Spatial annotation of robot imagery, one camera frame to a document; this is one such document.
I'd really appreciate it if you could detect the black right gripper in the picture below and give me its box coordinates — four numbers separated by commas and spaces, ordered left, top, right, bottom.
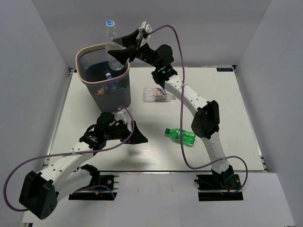
108, 28, 160, 69

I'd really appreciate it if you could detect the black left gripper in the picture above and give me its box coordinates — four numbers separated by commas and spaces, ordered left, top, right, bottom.
105, 121, 148, 145

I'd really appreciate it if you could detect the large clear plastic bottle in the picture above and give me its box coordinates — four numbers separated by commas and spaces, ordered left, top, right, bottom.
105, 20, 124, 71

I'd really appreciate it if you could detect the clear bottle red blue label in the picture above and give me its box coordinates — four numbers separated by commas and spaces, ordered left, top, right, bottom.
143, 87, 176, 103

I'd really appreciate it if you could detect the green sprite bottle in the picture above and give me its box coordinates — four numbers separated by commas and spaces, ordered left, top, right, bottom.
165, 128, 196, 146

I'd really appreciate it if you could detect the red cap cola bottle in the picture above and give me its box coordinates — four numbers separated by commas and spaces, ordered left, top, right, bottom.
94, 86, 110, 96

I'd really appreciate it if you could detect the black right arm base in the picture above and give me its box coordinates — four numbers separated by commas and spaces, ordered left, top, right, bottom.
194, 174, 243, 201

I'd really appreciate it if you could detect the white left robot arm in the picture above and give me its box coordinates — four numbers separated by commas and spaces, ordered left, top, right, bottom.
19, 113, 148, 220

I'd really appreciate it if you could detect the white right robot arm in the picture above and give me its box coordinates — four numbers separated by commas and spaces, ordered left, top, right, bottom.
108, 29, 234, 189

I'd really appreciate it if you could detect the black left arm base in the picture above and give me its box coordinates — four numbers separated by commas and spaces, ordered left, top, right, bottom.
68, 175, 119, 201

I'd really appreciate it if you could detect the grey mesh waste bin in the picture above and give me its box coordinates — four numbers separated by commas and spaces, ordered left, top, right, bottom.
75, 44, 131, 112

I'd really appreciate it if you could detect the blue table sticker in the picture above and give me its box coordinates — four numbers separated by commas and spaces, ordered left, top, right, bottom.
216, 68, 233, 72

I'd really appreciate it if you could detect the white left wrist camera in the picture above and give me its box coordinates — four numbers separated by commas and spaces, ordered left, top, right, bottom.
116, 109, 129, 123

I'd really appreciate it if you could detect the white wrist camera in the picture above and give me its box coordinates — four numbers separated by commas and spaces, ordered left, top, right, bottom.
138, 21, 152, 39
116, 109, 129, 123

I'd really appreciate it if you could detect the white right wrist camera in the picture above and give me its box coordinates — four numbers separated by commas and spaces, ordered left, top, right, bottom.
138, 21, 152, 39

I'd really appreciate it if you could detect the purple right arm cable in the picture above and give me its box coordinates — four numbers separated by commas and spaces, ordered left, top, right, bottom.
146, 24, 249, 195

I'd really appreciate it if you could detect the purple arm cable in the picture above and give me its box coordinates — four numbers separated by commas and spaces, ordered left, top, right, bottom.
146, 24, 249, 195
3, 106, 137, 211

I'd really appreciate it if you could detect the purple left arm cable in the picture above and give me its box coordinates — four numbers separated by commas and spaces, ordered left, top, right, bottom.
3, 106, 137, 211

